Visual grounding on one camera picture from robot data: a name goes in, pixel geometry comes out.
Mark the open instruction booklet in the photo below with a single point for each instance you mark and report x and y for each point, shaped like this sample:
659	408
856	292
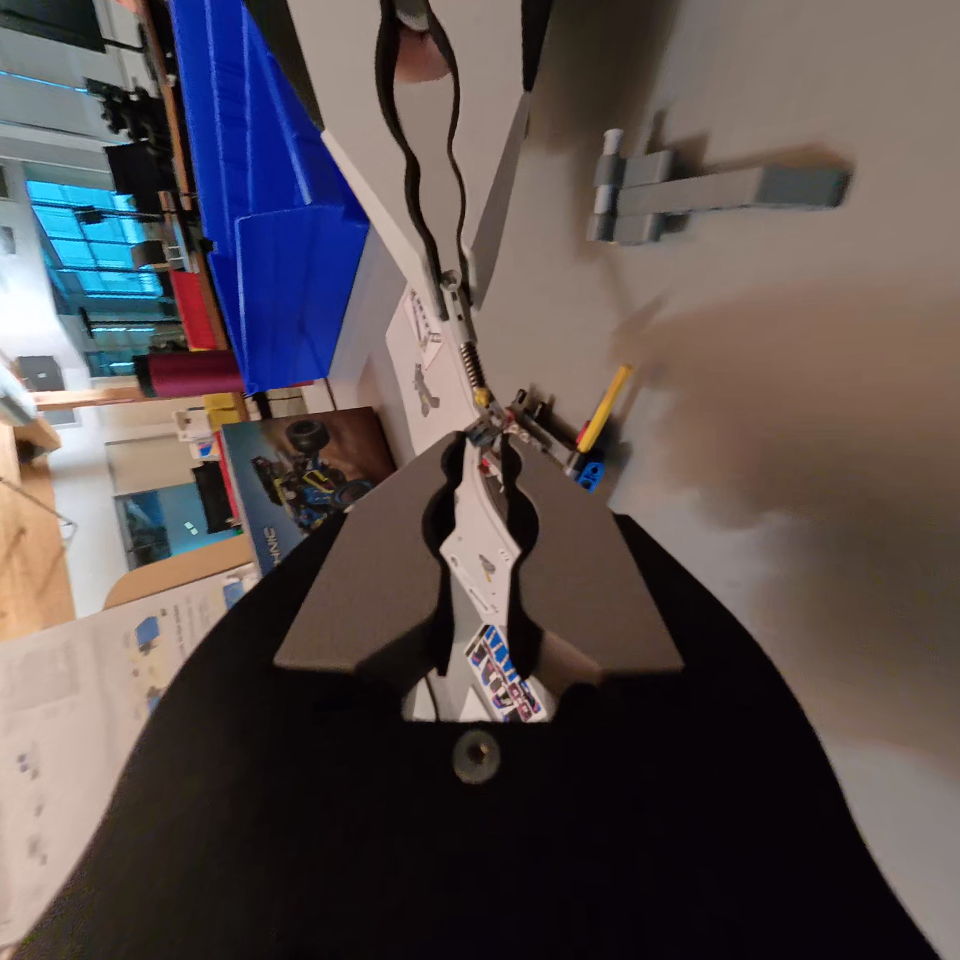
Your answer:
90	675
480	525

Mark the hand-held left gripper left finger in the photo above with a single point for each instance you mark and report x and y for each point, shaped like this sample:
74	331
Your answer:
367	592

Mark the dark grey lego arm assembly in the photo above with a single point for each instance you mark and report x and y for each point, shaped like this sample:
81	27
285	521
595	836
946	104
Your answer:
712	187

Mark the lego shock absorber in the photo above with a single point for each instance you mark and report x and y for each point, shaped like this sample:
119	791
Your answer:
472	360

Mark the maroon bottle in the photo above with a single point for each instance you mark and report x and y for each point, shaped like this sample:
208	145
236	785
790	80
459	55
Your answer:
195	373

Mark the red box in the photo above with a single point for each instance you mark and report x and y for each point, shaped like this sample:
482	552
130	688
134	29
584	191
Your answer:
193	307

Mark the person's right hand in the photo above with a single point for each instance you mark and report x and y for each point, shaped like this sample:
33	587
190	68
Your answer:
424	60

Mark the dark lego box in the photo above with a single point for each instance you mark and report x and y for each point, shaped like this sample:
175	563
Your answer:
300	465

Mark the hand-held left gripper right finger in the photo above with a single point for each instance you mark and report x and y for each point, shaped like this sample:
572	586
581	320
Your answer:
592	592

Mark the lego chassis assembly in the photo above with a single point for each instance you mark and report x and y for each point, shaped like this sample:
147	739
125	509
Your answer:
589	474

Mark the blue plastic bin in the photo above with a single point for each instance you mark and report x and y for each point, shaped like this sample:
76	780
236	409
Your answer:
300	300
247	112

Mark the yellow box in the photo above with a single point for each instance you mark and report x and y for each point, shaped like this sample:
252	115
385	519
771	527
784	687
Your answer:
225	411

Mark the beige cardboard panel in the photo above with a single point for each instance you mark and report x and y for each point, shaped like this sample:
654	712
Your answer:
187	570

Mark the sticker sheet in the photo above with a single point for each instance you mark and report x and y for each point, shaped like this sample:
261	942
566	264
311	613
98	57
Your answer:
502	675

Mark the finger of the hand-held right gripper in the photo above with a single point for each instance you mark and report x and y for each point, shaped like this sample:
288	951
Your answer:
495	187
352	90

